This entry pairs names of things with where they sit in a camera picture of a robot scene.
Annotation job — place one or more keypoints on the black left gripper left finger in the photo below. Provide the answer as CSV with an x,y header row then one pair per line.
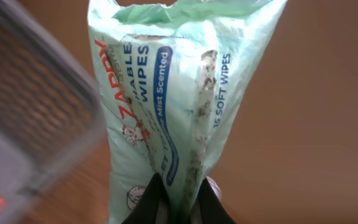
x,y
153,206

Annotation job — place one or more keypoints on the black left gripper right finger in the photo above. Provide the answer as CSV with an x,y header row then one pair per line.
x,y
208,208

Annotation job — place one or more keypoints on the light green wipes pack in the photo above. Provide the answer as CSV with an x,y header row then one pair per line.
x,y
171,80

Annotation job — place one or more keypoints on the grey plastic shopping basket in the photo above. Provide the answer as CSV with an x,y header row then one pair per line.
x,y
50,115

